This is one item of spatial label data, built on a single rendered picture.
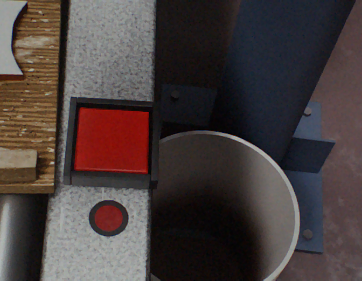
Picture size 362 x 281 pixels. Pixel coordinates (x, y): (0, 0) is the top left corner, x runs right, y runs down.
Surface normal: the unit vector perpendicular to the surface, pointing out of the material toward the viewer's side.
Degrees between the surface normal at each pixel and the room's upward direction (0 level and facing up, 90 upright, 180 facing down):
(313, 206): 0
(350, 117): 0
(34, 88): 0
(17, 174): 88
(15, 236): 23
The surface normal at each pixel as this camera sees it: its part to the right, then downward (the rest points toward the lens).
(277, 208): -0.95, 0.16
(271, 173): -0.81, 0.43
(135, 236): 0.10, -0.50
